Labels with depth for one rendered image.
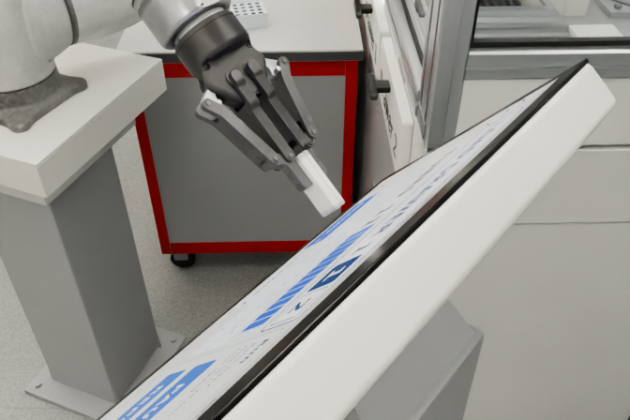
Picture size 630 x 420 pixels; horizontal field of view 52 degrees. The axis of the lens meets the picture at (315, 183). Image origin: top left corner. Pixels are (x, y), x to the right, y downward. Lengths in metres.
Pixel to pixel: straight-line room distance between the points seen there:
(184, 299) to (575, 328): 1.14
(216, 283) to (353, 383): 1.67
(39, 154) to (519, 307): 0.85
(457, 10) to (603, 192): 0.38
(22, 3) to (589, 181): 0.93
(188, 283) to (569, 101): 1.59
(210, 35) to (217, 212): 1.22
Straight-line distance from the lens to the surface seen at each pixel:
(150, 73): 1.36
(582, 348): 1.33
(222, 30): 0.68
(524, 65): 0.88
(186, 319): 1.93
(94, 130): 1.25
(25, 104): 1.26
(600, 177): 1.02
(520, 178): 0.49
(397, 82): 1.09
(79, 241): 1.41
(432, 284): 0.40
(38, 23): 1.21
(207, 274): 2.04
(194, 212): 1.87
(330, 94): 1.62
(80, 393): 1.84
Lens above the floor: 1.47
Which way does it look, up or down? 39 degrees down
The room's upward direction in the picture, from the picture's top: straight up
